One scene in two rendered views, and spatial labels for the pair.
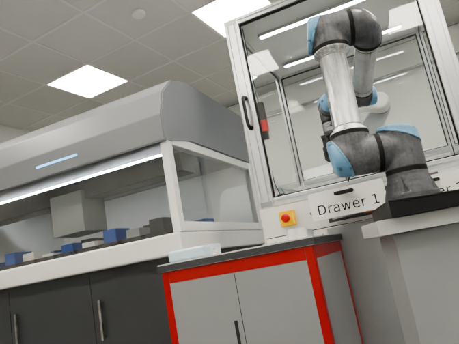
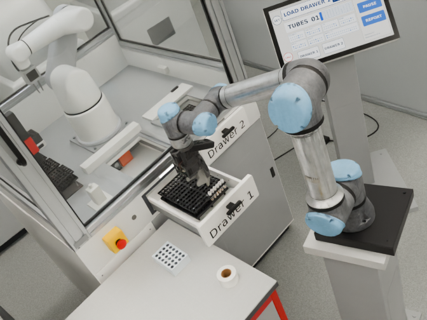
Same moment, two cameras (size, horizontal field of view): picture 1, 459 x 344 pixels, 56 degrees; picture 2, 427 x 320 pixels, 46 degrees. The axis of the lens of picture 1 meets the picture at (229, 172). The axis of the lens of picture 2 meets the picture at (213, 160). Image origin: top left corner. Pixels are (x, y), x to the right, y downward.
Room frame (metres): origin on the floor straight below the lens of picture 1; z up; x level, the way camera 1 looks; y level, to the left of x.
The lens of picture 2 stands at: (0.86, 0.63, 2.16)
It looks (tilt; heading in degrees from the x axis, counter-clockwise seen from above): 38 degrees down; 307
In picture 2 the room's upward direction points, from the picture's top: 23 degrees counter-clockwise
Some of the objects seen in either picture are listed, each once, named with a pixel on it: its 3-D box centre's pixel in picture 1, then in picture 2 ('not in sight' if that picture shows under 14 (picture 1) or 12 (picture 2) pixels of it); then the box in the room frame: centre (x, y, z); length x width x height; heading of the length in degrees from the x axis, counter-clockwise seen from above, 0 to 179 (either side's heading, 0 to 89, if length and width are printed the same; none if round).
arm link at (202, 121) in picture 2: (333, 102); (200, 120); (1.67, -0.46, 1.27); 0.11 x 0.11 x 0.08; 82
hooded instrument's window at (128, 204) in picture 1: (102, 222); not in sight; (2.93, 0.91, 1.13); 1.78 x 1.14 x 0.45; 68
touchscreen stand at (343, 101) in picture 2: not in sight; (348, 121); (1.48, -1.36, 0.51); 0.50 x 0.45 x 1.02; 117
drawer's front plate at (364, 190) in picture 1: (347, 200); (229, 209); (1.68, -0.43, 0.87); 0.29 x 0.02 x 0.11; 68
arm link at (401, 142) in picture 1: (397, 147); (343, 182); (1.27, -0.51, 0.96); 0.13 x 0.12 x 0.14; 82
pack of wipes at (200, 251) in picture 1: (190, 253); not in sight; (1.73, 0.21, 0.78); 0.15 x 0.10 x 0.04; 78
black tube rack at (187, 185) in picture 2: not in sight; (193, 193); (1.87, -0.50, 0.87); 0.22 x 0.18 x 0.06; 158
